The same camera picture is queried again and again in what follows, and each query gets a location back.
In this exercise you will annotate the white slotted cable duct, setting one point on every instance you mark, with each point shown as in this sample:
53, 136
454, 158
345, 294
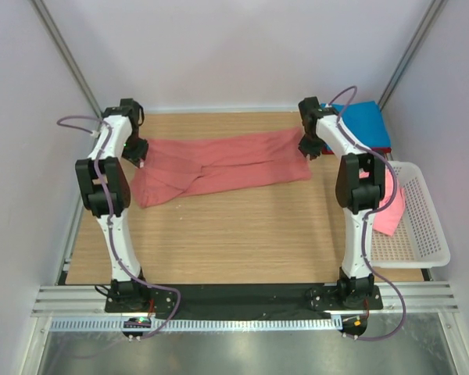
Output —
140, 324

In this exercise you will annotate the folded blue t-shirt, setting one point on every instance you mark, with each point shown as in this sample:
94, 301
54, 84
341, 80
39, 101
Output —
365, 121

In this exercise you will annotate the aluminium frame rail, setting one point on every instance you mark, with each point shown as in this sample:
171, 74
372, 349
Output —
84, 300

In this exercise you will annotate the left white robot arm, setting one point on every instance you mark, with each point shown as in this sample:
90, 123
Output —
106, 193

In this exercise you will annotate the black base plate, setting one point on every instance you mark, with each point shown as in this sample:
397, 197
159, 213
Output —
234, 301

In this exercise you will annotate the salmon pink t-shirt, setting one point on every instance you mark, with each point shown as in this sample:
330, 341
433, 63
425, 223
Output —
180, 168

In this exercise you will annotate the bright pink t-shirt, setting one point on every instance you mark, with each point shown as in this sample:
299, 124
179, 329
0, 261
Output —
387, 221

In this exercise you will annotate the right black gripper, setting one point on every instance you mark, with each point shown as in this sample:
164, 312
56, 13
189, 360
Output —
306, 149

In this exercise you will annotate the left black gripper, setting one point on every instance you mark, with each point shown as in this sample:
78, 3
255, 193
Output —
140, 153

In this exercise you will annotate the folded red t-shirt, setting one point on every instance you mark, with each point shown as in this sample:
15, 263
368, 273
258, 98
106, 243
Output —
375, 151

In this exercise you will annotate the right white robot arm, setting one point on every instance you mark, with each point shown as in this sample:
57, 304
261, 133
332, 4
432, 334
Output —
359, 189

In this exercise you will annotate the white plastic basket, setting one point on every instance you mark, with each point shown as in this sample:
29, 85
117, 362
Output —
418, 242

